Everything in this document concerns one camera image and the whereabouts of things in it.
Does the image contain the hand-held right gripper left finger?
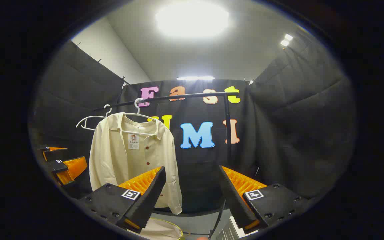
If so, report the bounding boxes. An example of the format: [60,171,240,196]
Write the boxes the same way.
[78,166,167,234]

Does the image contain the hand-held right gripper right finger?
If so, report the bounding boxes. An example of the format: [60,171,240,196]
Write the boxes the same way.
[218,165,312,235]

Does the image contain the black metal clothes rack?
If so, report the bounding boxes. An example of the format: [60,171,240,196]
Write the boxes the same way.
[94,92,241,239]

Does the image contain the narrow ceiling strip light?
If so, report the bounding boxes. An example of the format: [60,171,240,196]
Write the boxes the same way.
[177,76,215,81]

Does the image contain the cream button shirt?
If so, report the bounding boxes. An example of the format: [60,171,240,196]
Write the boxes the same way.
[89,112,183,215]

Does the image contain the white yellow-rimmed laundry hamper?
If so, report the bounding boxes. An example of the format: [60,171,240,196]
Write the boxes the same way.
[129,217,184,240]

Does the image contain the white plastic clothes hanger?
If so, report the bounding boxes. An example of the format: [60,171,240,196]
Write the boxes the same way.
[122,98,161,136]
[76,104,112,131]

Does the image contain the large ceiling light panel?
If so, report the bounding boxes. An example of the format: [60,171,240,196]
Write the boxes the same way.
[155,3,230,38]

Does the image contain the white ribbed panel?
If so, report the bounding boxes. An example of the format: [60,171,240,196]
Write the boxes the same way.
[218,216,249,240]

